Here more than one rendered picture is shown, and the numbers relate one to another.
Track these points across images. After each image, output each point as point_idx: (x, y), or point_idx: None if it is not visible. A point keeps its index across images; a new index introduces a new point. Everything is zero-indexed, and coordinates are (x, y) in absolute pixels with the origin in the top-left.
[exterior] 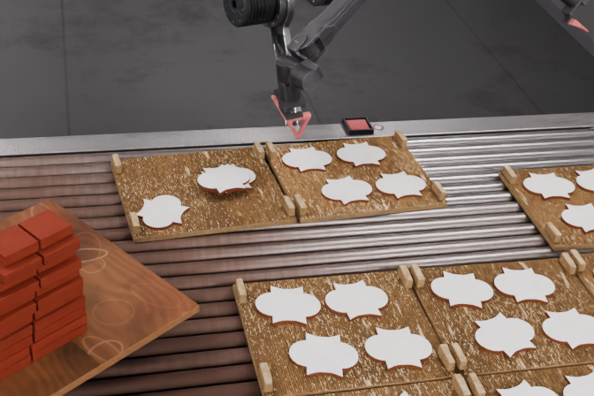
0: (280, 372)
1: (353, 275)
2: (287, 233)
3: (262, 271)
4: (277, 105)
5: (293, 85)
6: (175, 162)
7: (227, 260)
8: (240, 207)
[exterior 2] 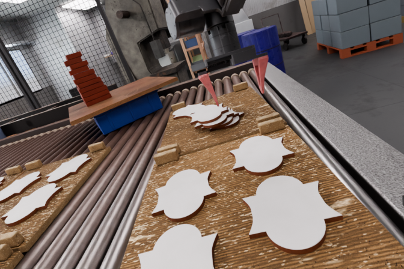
0: (33, 172)
1: (60, 202)
2: (148, 164)
3: (116, 158)
4: (254, 69)
5: (208, 35)
6: (249, 99)
7: (137, 143)
8: (184, 133)
